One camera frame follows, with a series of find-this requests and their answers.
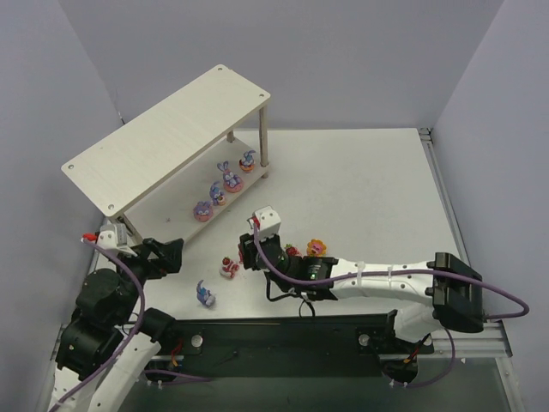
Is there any purple bunny with blue bow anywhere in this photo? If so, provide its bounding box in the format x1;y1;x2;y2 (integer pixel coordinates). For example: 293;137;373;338
196;280;215;308

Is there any purple bunny with pink base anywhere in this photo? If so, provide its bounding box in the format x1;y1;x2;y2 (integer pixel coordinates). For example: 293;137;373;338
209;181;226;206

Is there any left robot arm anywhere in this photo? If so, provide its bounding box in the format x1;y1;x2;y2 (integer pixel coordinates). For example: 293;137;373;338
49;233;184;411

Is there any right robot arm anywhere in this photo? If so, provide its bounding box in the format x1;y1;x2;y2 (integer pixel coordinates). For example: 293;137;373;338
238;233;484;343

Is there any white wooden two-tier shelf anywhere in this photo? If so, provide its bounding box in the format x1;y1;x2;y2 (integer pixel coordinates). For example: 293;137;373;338
62;64;270;245

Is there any pink bear on tan donut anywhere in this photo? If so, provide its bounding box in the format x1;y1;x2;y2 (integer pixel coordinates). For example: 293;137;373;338
285;244;302;257

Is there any pink bear in yellow flower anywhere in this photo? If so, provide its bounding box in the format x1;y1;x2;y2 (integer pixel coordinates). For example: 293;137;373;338
306;239;327;257

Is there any pink striped bear with strawberry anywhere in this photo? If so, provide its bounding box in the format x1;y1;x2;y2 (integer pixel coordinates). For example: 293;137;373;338
219;257;239;279

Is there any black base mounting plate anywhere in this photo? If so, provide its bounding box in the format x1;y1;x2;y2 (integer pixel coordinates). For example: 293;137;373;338
145;312;434;381

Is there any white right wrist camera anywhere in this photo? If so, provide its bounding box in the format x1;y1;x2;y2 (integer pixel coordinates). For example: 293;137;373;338
247;206;281;241

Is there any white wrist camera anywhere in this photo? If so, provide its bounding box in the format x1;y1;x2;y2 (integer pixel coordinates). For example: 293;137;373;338
247;206;281;241
81;223;135;256

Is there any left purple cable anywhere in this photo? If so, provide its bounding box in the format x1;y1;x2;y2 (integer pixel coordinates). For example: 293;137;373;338
55;238;147;409

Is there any purple cable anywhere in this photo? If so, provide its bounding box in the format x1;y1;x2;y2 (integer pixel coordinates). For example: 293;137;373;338
252;221;529;387
55;238;147;409

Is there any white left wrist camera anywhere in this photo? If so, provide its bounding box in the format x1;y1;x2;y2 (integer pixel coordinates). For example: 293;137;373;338
81;223;135;256

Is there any aluminium frame rail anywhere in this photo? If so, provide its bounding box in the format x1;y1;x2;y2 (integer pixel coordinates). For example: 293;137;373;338
377;319;514;360

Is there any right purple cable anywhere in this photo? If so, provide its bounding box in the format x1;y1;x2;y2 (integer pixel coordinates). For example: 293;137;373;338
252;221;529;387

